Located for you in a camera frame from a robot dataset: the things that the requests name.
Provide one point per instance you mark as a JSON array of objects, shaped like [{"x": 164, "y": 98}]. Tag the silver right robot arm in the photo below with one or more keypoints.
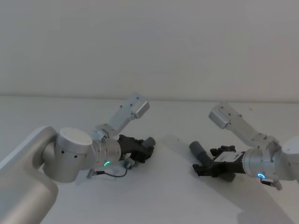
[{"x": 264, "y": 161}]

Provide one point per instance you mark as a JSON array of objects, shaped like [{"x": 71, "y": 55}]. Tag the white table cloth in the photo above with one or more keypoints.
[{"x": 163, "y": 193}]

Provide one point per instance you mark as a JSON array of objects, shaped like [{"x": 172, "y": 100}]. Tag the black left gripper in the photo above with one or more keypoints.
[{"x": 127, "y": 145}]

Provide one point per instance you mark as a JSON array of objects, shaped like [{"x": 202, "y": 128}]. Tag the long dark grey cylinder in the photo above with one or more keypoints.
[{"x": 199, "y": 151}]

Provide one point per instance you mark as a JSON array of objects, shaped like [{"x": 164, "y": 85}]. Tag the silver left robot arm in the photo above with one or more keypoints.
[{"x": 70, "y": 149}]

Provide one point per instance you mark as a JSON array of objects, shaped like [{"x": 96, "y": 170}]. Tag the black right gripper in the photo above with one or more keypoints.
[{"x": 230, "y": 163}]

